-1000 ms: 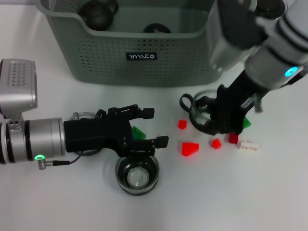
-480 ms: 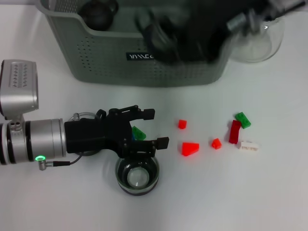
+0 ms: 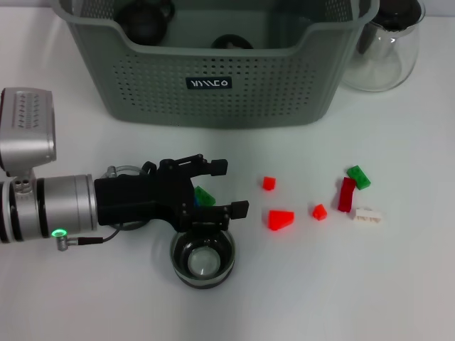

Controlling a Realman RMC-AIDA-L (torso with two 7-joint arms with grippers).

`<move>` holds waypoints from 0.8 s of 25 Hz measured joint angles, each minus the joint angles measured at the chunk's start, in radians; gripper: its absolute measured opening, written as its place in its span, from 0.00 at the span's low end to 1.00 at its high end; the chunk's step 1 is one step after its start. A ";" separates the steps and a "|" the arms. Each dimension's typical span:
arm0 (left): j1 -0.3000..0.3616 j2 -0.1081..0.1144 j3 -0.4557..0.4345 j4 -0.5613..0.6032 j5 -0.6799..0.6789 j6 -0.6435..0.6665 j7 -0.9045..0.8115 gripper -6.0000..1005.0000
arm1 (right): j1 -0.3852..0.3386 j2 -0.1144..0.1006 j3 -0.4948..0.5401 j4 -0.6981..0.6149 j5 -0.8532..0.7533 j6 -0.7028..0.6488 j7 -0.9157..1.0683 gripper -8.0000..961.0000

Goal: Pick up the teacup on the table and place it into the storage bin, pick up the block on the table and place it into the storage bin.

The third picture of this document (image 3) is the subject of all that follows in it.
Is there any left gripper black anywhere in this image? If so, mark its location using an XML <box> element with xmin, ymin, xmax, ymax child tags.
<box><xmin>94</xmin><ymin>153</ymin><xmax>250</xmax><ymax>232</ymax></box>

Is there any left arm cable with connector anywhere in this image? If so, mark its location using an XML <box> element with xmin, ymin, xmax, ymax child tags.
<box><xmin>53</xmin><ymin>227</ymin><xmax>122</xmax><ymax>251</ymax></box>

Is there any green toy brick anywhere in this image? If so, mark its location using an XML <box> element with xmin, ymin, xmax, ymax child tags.
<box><xmin>193</xmin><ymin>185</ymin><xmax>217</xmax><ymax>207</ymax></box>
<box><xmin>346</xmin><ymin>165</ymin><xmax>372</xmax><ymax>192</ymax></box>

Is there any grey-green perforated storage bin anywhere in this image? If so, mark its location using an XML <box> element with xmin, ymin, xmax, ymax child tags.
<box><xmin>53</xmin><ymin>0</ymin><xmax>380</xmax><ymax>129</ymax></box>

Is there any long white toy brick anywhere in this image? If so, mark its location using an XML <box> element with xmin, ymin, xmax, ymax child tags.
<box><xmin>350</xmin><ymin>207</ymin><xmax>387</xmax><ymax>226</ymax></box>

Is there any red wedge toy brick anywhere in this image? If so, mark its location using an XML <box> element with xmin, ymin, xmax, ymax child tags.
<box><xmin>261</xmin><ymin>208</ymin><xmax>296</xmax><ymax>232</ymax></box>

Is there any glass carafe with black lid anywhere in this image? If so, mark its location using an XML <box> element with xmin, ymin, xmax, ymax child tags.
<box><xmin>341</xmin><ymin>0</ymin><xmax>427</xmax><ymax>93</ymax></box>

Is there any dark red long toy brick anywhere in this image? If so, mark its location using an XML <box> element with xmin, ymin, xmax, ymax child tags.
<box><xmin>337</xmin><ymin>176</ymin><xmax>357</xmax><ymax>214</ymax></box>

